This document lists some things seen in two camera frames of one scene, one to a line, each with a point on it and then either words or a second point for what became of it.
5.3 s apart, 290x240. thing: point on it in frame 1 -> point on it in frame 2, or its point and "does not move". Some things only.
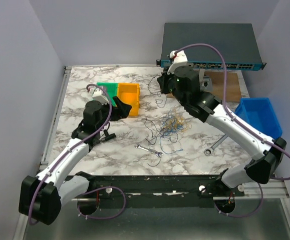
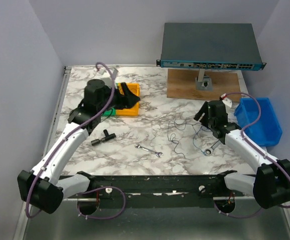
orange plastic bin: (129, 94) does not move
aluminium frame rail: (23, 222) does not move
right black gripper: (163, 80) -> (205, 109)
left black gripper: (121, 111) -> (128, 99)
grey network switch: (236, 42) does not move
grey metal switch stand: (206, 83) does not move
